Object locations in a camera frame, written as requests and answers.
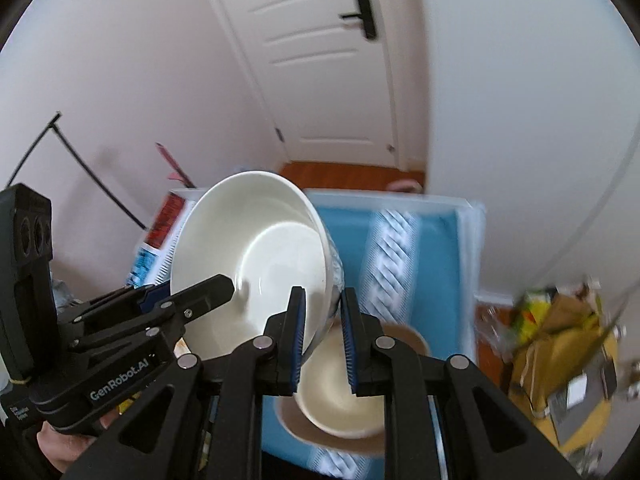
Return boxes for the beige plastic handled bowl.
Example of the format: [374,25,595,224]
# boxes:
[273,320,433,456]

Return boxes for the cream ceramic bowl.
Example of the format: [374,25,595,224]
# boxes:
[294,324,384,439]

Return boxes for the small white bowl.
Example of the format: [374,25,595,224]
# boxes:
[170,171,344,360]

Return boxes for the person's left hand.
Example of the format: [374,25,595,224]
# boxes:
[37,422,96,474]

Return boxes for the blue patterned tablecloth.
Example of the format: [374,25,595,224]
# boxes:
[262,190,485,479]

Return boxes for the pink slippers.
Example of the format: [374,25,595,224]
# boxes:
[386,179,423,194]

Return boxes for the yellow bag with clutter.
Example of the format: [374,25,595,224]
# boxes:
[475,278,639,479]

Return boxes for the white door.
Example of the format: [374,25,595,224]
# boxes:
[213,0,428,170]

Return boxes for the pink handled mop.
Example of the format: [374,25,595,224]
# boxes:
[155,142,195,188]

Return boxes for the black cable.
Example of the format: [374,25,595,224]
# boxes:
[4,110,148,231]

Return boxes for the black door handle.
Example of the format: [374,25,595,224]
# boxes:
[338,0,378,41]

